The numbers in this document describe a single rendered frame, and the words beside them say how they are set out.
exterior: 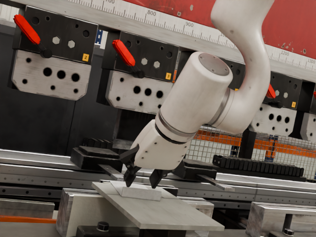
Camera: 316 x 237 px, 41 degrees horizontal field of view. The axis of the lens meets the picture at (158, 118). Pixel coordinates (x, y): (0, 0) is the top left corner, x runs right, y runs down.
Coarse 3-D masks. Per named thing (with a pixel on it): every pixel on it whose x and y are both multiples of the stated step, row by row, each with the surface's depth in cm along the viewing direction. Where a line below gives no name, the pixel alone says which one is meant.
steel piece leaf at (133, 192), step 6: (114, 186) 95; (120, 186) 96; (132, 186) 98; (138, 186) 99; (120, 192) 90; (126, 192) 88; (132, 192) 88; (138, 192) 88; (144, 192) 89; (150, 192) 89; (156, 192) 90; (138, 198) 89; (144, 198) 89; (150, 198) 89; (156, 198) 90
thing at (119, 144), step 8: (120, 112) 97; (128, 112) 98; (136, 112) 99; (120, 120) 98; (128, 120) 98; (136, 120) 99; (144, 120) 100; (120, 128) 98; (128, 128) 99; (136, 128) 100; (120, 136) 98; (128, 136) 99; (136, 136) 100; (120, 144) 99; (128, 144) 100
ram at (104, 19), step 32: (0, 0) 83; (32, 0) 82; (64, 0) 85; (128, 0) 91; (160, 0) 95; (192, 0) 98; (288, 0) 111; (160, 32) 96; (288, 32) 113; (288, 64) 114
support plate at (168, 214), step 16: (112, 192) 90; (128, 208) 80; (144, 208) 82; (160, 208) 85; (176, 208) 87; (192, 208) 90; (144, 224) 73; (160, 224) 74; (176, 224) 76; (192, 224) 78; (208, 224) 80
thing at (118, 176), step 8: (72, 152) 122; (80, 152) 118; (88, 152) 115; (96, 152) 116; (104, 152) 118; (112, 152) 121; (72, 160) 121; (80, 160) 115; (88, 160) 114; (96, 160) 116; (104, 160) 117; (112, 160) 118; (80, 168) 114; (88, 168) 115; (96, 168) 116; (104, 168) 111; (112, 168) 113; (120, 168) 119; (112, 176) 105; (120, 176) 105
